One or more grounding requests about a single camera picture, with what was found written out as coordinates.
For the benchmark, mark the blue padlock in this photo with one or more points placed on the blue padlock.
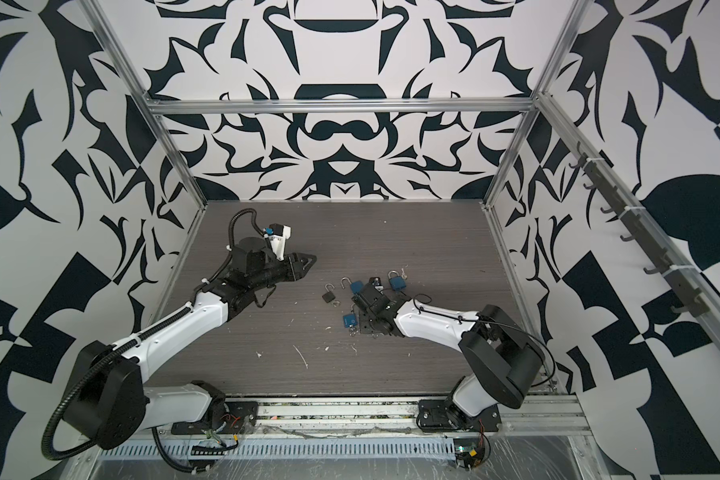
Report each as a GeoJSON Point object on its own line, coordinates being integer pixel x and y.
{"type": "Point", "coordinates": [351, 323]}
{"type": "Point", "coordinates": [354, 286]}
{"type": "Point", "coordinates": [396, 281]}

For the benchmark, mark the grey hook rack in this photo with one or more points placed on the grey hook rack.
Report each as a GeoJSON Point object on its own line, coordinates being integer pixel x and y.
{"type": "Point", "coordinates": [695, 295]}

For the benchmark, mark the small circuit board right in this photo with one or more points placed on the small circuit board right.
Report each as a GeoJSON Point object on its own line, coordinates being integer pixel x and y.
{"type": "Point", "coordinates": [472, 454]}

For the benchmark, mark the white slotted cable duct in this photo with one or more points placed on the white slotted cable duct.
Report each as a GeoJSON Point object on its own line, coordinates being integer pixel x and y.
{"type": "Point", "coordinates": [315, 449]}

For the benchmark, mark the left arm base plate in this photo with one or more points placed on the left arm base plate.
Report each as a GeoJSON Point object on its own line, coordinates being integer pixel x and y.
{"type": "Point", "coordinates": [232, 417]}

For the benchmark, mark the aluminium frame post left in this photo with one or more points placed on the aluminium frame post left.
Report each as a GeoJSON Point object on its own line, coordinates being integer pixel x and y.
{"type": "Point", "coordinates": [107, 37]}

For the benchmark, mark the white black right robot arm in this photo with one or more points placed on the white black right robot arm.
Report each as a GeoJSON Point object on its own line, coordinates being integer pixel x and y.
{"type": "Point", "coordinates": [504, 359]}

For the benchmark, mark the aluminium frame post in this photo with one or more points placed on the aluminium frame post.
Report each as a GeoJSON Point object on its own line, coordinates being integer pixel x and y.
{"type": "Point", "coordinates": [561, 47]}
{"type": "Point", "coordinates": [107, 37]}

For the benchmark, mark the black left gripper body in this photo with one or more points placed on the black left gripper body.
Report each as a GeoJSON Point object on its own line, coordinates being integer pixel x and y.
{"type": "Point", "coordinates": [289, 268]}

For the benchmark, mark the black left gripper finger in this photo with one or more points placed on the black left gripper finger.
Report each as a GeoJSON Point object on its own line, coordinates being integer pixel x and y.
{"type": "Point", "coordinates": [300, 271]}
{"type": "Point", "coordinates": [306, 260]}

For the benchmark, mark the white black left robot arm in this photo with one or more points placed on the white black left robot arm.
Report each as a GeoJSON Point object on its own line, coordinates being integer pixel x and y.
{"type": "Point", "coordinates": [106, 400]}

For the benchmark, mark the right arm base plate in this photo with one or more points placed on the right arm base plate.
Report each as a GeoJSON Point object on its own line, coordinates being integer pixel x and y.
{"type": "Point", "coordinates": [442, 415]}

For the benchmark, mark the aluminium frame post right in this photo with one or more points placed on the aluminium frame post right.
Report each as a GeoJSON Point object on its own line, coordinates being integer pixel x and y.
{"type": "Point", "coordinates": [561, 47]}

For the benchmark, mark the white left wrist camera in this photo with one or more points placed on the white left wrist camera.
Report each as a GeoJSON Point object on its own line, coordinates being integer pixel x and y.
{"type": "Point", "coordinates": [276, 236]}

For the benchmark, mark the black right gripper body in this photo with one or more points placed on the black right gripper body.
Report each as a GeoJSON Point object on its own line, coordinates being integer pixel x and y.
{"type": "Point", "coordinates": [370, 321]}

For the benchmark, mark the black padlock left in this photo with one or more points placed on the black padlock left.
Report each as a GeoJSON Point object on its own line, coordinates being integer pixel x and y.
{"type": "Point", "coordinates": [329, 297]}

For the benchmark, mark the aluminium front rail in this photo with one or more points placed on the aluminium front rail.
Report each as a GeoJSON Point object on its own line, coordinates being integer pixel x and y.
{"type": "Point", "coordinates": [367, 416]}

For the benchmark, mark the aluminium frame crossbar back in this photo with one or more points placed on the aluminium frame crossbar back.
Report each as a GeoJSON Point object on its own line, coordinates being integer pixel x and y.
{"type": "Point", "coordinates": [165, 107]}

